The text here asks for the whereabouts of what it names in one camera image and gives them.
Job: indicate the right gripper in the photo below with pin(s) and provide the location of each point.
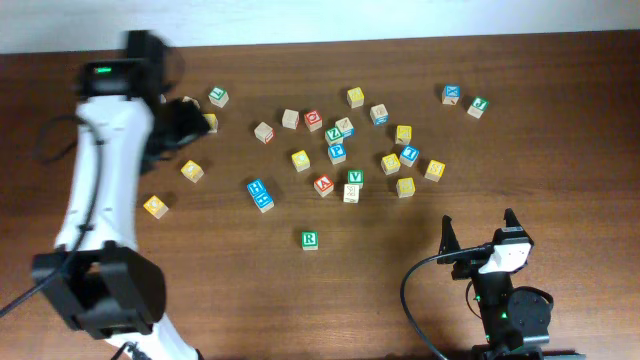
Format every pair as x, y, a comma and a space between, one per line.
466, 264

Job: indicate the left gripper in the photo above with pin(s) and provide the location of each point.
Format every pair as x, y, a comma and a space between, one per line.
207, 126

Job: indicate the yellow s block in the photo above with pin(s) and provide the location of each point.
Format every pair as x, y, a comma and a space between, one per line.
405, 187
434, 170

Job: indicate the yellow S block front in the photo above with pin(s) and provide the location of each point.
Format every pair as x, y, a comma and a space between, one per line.
405, 187

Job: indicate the green R block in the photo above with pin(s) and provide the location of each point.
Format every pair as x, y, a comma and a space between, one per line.
309, 240

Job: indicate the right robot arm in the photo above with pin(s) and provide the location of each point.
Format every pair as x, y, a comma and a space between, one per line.
515, 319

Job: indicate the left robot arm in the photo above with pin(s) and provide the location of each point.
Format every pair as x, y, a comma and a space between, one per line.
95, 278

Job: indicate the plain wooden block upper left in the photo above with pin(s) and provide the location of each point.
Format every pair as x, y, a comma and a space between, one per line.
191, 100

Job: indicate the yellow G block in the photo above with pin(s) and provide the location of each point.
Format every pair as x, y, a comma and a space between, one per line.
212, 121

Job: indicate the green L block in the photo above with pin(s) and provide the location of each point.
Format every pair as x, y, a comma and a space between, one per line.
218, 96

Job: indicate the yellow O block middle left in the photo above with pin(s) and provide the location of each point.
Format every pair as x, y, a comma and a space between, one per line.
192, 171

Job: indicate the yellow o block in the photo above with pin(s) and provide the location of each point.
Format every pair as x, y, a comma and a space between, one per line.
156, 207
192, 171

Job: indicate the yellow O block lower left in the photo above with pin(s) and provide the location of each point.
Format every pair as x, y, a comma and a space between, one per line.
156, 207

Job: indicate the red I side block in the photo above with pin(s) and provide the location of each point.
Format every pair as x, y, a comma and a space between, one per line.
264, 132

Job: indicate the blue T block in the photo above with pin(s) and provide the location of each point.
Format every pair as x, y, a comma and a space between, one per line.
409, 155

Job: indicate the blue H block upper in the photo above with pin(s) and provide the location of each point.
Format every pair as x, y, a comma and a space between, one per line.
256, 188

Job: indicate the blue h block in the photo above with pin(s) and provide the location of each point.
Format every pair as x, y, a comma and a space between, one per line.
256, 188
264, 201

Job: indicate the yellow E block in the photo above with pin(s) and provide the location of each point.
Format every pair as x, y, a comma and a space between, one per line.
390, 164

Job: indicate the red E side block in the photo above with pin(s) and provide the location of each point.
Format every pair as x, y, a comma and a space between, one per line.
290, 119

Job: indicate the blue H block lower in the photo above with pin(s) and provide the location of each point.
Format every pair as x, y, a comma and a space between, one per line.
264, 201

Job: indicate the yellow block with brown picture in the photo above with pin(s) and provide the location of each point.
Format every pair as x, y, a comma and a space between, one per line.
403, 134

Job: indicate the green J block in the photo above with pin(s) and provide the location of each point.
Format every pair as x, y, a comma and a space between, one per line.
477, 107

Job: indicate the yellow C block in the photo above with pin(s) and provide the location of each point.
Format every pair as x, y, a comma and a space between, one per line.
300, 160

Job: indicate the plain wooden picture block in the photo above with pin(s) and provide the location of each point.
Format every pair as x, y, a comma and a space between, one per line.
351, 193

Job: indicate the green V block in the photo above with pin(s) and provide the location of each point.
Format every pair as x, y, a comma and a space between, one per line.
356, 177

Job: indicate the red Q block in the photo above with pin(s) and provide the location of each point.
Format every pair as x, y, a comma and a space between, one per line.
313, 120

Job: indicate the blue X block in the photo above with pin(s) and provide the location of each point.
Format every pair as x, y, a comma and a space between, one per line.
451, 94

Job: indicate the blue D side block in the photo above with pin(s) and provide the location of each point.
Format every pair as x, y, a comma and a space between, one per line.
379, 114

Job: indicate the green Z block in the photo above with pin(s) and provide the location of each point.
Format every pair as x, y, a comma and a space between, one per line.
333, 136

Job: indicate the red A block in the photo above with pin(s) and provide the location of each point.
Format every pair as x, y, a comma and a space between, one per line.
323, 185

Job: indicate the blue P block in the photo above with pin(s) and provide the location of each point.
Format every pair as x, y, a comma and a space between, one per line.
337, 153

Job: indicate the blue L side block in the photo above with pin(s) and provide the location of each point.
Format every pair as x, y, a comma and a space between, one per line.
345, 127

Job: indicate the yellow top far block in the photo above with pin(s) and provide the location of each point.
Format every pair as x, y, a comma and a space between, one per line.
355, 97

